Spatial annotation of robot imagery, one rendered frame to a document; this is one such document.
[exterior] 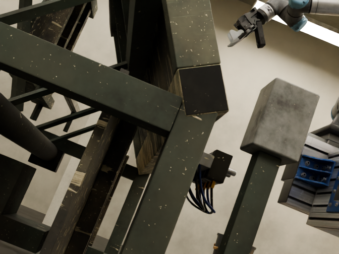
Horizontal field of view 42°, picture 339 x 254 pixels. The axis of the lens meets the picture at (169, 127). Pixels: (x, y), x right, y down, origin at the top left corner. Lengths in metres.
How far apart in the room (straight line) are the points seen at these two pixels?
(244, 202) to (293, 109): 0.25
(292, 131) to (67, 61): 0.56
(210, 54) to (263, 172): 0.31
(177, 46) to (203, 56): 0.07
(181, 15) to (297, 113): 0.37
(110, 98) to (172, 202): 0.28
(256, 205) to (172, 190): 0.21
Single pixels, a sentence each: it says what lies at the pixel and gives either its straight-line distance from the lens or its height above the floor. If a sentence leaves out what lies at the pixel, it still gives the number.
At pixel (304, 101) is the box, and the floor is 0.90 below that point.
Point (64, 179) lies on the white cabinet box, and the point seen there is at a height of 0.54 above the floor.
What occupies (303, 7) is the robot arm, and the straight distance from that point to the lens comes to 1.95.
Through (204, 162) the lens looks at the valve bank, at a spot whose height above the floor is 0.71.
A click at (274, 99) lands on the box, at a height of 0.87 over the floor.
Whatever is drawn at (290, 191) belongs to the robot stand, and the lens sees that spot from 1.62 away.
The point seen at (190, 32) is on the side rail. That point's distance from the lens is 1.10.
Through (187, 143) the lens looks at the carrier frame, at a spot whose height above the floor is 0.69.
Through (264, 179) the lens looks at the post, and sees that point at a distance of 1.10.
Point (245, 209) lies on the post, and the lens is 1.08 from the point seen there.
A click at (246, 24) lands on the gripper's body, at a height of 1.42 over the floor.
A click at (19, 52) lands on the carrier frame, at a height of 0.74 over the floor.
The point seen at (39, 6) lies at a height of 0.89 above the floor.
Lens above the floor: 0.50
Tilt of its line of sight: 12 degrees up
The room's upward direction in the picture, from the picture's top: 22 degrees clockwise
